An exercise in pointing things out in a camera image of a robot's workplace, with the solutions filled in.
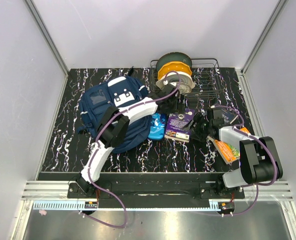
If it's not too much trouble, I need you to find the dark blue 1984 book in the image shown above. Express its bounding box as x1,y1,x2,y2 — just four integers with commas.
212,105,238,125

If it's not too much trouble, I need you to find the orange yellow plate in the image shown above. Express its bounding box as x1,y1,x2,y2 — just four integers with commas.
157,61,192,80

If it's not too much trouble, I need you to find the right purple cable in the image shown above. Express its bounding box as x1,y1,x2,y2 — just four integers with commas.
212,104,280,218

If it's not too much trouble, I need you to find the black wire dish rack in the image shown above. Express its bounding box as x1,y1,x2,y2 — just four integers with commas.
149,57,222,100

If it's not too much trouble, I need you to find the purple paperback book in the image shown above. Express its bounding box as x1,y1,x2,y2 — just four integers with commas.
164,108,194,143

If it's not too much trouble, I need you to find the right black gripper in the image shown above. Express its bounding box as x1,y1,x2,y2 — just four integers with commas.
182,111,212,142

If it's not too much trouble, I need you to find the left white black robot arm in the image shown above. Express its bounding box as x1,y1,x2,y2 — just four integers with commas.
75,83,182,198

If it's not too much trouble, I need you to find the purple cable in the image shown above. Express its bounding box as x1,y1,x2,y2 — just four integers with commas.
79,70,182,229
212,104,280,218

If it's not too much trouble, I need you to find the dark green plate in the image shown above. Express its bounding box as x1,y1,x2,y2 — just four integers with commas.
156,51,192,71

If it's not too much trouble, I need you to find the blue dinosaur pencil case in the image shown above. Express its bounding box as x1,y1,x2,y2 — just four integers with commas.
148,113,166,141

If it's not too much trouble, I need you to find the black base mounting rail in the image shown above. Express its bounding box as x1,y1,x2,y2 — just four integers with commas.
38,172,245,211

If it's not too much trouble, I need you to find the orange yellow paperback book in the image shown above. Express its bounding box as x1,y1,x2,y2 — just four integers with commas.
208,126,250,164

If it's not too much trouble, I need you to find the navy blue student backpack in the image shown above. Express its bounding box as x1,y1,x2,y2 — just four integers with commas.
78,75,151,154

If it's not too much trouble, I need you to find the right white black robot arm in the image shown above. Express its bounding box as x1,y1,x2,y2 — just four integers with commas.
186,105,283,198

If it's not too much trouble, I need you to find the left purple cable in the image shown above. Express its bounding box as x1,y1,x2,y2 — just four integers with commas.
79,70,182,229

